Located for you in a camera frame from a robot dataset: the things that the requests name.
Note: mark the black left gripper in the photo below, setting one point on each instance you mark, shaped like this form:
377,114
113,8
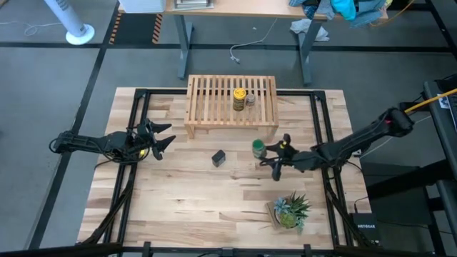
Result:
144,139

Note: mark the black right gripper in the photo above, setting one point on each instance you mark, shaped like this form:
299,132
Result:
300,161

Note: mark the green-lid spice jar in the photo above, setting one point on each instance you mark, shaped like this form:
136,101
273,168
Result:
257,146

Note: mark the black spice tin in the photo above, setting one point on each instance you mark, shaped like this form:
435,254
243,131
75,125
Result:
218,158

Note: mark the small brown spice jar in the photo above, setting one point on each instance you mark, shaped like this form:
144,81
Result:
250,100

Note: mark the yellow-lid spice jar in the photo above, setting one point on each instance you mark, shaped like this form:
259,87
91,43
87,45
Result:
239,101

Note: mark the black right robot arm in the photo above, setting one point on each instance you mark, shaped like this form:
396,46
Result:
357,141

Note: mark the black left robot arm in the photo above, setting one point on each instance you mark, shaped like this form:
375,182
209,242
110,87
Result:
89,142

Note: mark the wooden slatted shelf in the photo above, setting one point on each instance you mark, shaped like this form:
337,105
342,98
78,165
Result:
214,125

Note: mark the potted succulent plant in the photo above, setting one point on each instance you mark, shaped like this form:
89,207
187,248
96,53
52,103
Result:
289,214

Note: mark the black mat with orange stripes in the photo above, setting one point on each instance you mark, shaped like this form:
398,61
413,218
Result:
135,28

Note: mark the black Netgear router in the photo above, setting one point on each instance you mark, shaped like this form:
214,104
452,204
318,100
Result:
366,228

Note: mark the white box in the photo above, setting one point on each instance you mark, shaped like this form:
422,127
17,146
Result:
143,5

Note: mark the white cloth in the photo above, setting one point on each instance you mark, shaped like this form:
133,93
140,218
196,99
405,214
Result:
303,26

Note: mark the stack of books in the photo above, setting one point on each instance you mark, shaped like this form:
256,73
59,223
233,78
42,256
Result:
193,4

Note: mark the white standing fan base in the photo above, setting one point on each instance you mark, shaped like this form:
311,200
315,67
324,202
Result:
73,23

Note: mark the wooden desk with grey legs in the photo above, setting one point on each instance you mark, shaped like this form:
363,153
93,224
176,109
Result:
250,9

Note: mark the pile of blue clothes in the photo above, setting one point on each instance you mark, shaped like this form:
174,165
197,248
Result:
342,9

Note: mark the black side desk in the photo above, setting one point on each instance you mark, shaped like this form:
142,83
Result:
446,142

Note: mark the white printed label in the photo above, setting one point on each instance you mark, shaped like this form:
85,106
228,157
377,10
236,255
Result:
443,101

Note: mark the black metal table frame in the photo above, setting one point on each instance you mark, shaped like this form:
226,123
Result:
171,91

